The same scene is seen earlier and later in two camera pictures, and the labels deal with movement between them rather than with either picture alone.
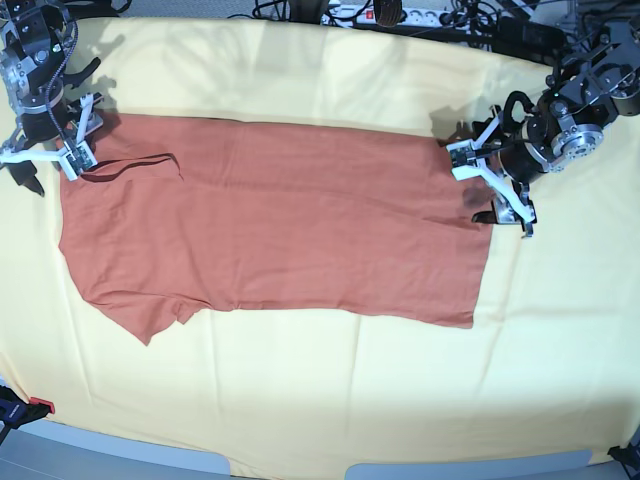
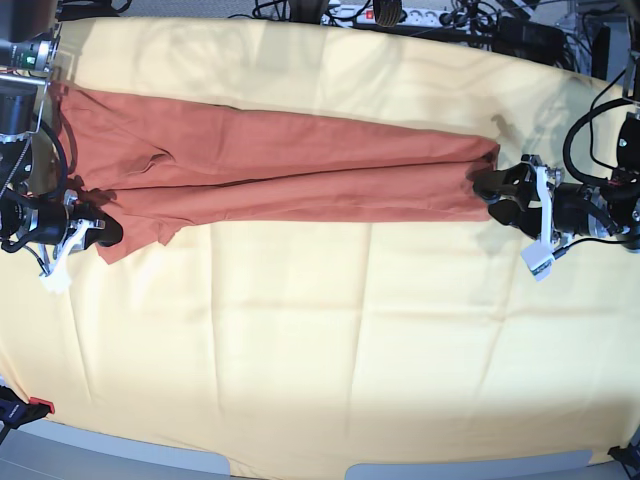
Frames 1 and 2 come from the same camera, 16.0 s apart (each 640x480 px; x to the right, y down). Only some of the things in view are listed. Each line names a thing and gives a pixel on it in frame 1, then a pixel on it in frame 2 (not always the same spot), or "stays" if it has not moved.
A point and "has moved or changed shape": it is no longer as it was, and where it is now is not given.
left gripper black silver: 43,115 → 33,219
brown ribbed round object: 388,12 stays
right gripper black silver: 523,159 → 576,208
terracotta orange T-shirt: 169,213 has moved or changed shape
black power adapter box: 527,39 stays
